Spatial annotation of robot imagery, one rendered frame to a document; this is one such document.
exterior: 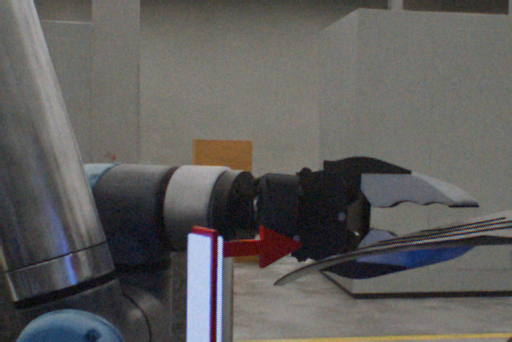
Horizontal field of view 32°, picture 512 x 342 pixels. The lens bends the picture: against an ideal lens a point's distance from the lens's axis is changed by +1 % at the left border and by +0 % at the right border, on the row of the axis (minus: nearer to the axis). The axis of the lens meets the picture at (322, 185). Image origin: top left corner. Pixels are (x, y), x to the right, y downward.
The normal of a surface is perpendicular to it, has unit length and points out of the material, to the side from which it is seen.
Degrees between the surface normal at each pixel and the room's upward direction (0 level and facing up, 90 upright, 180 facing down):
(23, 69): 79
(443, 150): 90
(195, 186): 53
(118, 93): 90
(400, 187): 84
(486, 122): 90
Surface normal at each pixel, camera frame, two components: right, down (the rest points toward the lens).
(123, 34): 0.21, 0.06
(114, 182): -0.26, -0.51
